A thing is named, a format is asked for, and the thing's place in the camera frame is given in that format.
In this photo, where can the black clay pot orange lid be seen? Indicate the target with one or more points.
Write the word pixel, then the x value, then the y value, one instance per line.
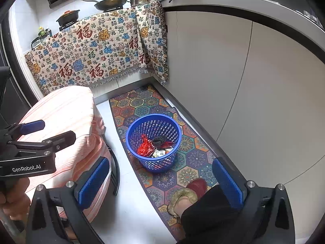
pixel 68 17

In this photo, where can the colourful hexagon floor mat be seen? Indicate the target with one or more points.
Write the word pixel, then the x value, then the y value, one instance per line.
pixel 193 157

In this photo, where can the small dark red wrapper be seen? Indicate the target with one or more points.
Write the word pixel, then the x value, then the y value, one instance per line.
pixel 167 146

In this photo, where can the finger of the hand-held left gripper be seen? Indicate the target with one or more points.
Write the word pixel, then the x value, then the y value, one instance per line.
pixel 63 138
pixel 33 126

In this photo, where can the black seasoning rack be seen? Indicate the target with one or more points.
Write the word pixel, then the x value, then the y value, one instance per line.
pixel 40 42

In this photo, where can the steel pot with lid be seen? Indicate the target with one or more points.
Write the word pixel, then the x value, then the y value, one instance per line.
pixel 141 1

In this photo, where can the narrow printed cloth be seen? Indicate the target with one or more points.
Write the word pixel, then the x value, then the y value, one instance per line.
pixel 155 35

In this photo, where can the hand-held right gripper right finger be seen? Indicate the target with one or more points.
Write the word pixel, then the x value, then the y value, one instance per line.
pixel 228 183

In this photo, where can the red furry slipper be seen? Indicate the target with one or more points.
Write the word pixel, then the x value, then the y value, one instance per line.
pixel 195 186

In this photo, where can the large printed cloth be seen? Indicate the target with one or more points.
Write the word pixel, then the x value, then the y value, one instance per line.
pixel 88 50

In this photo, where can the red foil snack wrapper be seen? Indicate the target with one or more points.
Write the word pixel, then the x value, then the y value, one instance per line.
pixel 145 147

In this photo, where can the white kitchen cabinet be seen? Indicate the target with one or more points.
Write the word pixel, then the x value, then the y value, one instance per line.
pixel 254 81

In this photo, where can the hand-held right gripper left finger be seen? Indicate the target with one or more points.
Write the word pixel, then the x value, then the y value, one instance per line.
pixel 92 183

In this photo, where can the black wok with lid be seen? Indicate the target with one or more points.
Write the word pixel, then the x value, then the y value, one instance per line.
pixel 111 2

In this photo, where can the black mesh ball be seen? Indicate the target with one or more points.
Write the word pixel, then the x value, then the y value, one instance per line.
pixel 159 140

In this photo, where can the person's left hand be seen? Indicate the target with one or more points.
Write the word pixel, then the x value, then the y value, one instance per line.
pixel 15 198

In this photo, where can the pink striped tablecloth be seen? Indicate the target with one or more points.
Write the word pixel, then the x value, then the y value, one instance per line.
pixel 63 111

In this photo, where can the blue plastic basket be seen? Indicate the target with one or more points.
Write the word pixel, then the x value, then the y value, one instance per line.
pixel 157 165

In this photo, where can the yellow silver snack wrapper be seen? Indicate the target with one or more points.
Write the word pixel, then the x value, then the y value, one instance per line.
pixel 159 153

